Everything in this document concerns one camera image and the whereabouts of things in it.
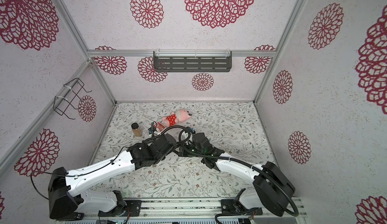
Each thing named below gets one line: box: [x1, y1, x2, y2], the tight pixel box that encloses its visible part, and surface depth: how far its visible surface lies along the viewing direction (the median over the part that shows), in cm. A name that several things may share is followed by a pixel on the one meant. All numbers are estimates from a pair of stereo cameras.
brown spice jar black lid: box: [131, 122, 143, 138], surface depth 97 cm
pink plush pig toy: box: [162, 108, 192, 127], surface depth 105 cm
